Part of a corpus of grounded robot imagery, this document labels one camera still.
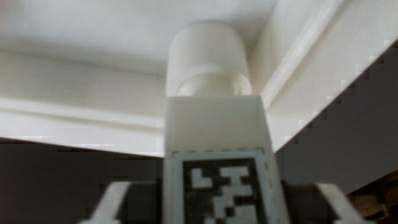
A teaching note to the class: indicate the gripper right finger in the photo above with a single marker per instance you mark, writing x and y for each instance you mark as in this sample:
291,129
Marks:
348,216

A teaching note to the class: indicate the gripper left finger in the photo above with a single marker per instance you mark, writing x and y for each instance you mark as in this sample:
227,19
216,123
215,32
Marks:
104,212

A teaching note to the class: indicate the white square tabletop tray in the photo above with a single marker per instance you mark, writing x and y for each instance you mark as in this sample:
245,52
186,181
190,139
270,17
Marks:
83,63

